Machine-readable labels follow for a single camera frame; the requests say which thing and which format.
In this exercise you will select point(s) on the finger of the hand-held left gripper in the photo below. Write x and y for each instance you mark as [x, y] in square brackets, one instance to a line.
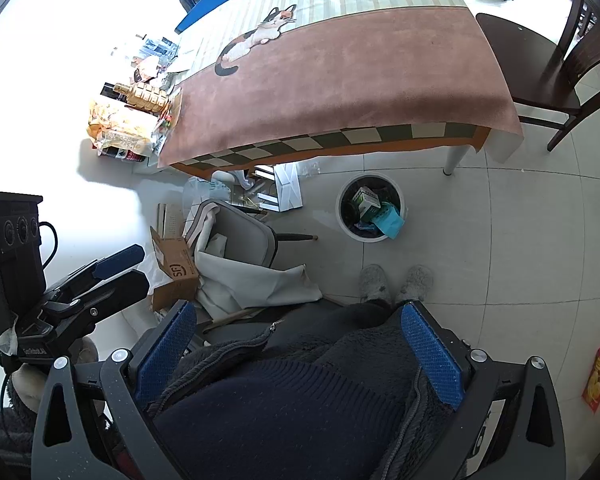
[115, 262]
[125, 287]

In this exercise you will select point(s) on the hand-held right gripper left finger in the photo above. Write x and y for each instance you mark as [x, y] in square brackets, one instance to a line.
[165, 355]

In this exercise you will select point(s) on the person's left forearm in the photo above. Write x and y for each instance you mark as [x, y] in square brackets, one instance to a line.
[10, 425]

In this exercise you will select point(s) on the grey chair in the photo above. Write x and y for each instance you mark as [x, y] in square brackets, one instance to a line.
[240, 232]

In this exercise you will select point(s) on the golden bottle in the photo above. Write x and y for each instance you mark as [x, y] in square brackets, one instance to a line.
[145, 96]

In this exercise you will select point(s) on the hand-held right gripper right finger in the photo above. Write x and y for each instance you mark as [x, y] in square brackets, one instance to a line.
[430, 355]

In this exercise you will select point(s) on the white panel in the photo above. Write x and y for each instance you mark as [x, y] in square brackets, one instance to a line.
[285, 187]

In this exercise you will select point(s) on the yellow snack bag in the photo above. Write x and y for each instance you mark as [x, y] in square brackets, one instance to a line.
[115, 127]

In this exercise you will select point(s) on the white round trash bin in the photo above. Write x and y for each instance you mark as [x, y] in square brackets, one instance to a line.
[397, 195]

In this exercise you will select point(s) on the black bin liner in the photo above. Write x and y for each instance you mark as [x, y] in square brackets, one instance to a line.
[352, 212]

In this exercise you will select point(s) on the clear plastic bag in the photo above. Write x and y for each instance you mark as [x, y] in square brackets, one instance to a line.
[205, 192]

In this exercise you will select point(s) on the blue board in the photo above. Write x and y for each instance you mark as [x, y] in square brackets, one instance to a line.
[205, 5]

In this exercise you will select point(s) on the dark wooden chair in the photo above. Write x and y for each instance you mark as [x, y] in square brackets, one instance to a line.
[545, 75]

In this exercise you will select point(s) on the blue plastic bag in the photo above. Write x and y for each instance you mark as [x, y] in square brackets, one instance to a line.
[387, 221]

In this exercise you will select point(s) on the green carton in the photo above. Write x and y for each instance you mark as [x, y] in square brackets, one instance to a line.
[367, 200]

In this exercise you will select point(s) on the table with brown tablecloth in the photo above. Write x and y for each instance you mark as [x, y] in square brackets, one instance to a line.
[355, 70]

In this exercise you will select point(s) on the printed small cardboard box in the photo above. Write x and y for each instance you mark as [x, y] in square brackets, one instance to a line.
[175, 270]

